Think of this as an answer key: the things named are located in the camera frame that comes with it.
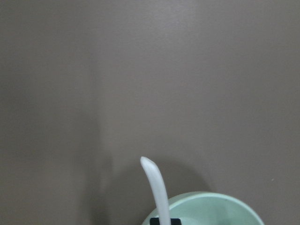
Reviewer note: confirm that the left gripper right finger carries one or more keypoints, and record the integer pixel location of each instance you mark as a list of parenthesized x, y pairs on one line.
[(175, 221)]

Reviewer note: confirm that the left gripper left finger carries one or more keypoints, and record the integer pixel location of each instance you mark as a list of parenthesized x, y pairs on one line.
[(154, 221)]

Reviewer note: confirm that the white ceramic spoon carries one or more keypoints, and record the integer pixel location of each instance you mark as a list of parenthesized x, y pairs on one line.
[(159, 192)]

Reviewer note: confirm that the light green bowl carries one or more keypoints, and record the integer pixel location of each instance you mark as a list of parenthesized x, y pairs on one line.
[(206, 208)]

